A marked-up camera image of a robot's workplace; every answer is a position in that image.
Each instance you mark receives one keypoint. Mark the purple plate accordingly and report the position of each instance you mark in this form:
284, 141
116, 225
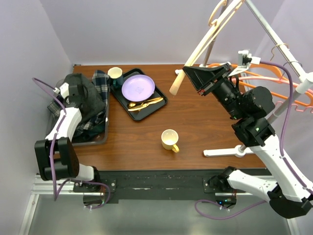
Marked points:
138, 88

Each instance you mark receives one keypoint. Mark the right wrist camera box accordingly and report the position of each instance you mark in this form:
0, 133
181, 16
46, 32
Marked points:
245, 59

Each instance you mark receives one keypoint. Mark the orange hanger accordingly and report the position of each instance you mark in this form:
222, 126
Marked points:
276, 72

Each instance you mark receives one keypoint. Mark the white wooden hanger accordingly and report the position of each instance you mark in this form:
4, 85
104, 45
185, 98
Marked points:
207, 39

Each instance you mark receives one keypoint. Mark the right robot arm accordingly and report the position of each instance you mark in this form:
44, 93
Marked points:
291, 193

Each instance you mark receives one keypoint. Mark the navy white plaid skirt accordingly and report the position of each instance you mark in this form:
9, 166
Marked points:
100, 83

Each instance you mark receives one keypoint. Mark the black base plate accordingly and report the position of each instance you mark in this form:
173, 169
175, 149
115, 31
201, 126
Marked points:
159, 184

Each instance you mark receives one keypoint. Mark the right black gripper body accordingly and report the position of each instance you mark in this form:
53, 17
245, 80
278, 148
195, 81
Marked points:
226, 71

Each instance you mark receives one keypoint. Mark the gold spoon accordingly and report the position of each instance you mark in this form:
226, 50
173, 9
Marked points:
133, 104

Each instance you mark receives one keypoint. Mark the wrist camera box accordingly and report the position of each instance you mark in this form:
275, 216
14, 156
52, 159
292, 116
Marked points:
245, 59
62, 91

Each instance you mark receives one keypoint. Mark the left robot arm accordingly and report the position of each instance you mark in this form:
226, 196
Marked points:
55, 154

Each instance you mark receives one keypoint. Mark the clear plastic bin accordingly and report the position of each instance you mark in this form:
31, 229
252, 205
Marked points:
102, 137

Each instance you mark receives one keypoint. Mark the tan thin hanger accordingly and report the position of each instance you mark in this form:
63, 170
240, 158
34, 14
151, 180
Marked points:
216, 12

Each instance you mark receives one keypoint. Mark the clothes rack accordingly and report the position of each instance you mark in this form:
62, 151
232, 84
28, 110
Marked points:
306, 79

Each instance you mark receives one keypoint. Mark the green plaid skirt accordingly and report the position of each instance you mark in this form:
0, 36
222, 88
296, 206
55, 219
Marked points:
86, 132

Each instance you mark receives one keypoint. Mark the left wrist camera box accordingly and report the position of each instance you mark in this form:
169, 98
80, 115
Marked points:
62, 91

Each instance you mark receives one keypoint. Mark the yellow mug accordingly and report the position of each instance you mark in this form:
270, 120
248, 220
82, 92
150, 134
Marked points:
169, 139

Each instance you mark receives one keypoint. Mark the pink hanger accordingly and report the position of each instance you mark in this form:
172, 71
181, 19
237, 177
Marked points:
298, 106

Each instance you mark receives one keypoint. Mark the dark teal cup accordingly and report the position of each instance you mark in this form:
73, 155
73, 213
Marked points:
116, 75

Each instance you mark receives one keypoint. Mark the dark dotted garment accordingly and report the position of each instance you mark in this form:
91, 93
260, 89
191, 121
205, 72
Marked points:
90, 98

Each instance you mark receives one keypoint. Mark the black tray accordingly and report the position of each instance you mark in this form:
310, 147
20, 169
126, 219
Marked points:
139, 115

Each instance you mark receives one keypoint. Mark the gold knife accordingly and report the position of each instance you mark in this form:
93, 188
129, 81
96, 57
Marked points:
145, 104

